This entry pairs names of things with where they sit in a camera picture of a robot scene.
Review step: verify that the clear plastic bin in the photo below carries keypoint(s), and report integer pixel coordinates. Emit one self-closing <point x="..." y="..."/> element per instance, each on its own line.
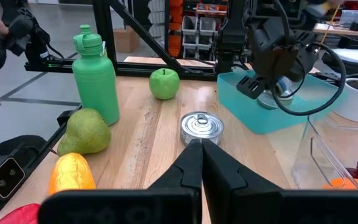
<point x="309" y="168"/>

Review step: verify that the silver tin can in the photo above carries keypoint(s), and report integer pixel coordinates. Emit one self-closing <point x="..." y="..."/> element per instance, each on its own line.
<point x="201" y="127"/>
<point x="269" y="101"/>

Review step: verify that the cardboard box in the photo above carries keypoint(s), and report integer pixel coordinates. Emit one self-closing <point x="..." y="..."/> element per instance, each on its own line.
<point x="126" y="40"/>

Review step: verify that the green pear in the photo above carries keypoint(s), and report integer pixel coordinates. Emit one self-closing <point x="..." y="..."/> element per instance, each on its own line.
<point x="84" y="133"/>

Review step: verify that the green plastic bottle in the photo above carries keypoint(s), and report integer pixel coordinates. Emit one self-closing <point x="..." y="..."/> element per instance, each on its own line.
<point x="95" y="81"/>

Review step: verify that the storage shelving with bins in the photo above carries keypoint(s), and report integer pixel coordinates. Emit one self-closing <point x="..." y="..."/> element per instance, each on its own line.
<point x="197" y="28"/>

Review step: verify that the green apple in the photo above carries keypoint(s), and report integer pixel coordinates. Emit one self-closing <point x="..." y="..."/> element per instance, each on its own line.
<point x="164" y="84"/>

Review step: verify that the small black camera box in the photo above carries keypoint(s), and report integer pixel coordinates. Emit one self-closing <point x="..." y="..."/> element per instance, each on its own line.
<point x="6" y="177"/>

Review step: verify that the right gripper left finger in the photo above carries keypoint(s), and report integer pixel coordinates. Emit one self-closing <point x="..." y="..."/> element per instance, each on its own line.
<point x="120" y="208"/>

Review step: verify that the potted plant white pot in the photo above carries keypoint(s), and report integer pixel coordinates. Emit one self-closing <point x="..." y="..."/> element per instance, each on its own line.
<point x="357" y="102"/>

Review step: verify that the orange fruit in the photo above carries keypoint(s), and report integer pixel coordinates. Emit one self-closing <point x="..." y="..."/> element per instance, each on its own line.
<point x="346" y="184"/>

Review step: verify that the red bell pepper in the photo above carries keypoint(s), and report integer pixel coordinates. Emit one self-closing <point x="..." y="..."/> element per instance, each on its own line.
<point x="20" y="214"/>

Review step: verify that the yellow orange mango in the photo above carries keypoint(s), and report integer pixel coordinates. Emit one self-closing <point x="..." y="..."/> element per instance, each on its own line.
<point x="71" y="174"/>

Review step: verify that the black aluminium frame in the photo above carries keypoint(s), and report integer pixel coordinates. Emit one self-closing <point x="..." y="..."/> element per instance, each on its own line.
<point x="104" y="18"/>

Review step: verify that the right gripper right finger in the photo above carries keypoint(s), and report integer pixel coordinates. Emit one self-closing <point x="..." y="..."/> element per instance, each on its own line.
<point x="275" y="208"/>

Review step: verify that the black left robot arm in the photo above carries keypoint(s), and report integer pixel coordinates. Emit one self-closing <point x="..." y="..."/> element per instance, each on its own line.
<point x="232" y="37"/>

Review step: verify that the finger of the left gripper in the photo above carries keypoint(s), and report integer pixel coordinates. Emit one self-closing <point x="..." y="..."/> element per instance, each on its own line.
<point x="252" y="87"/>

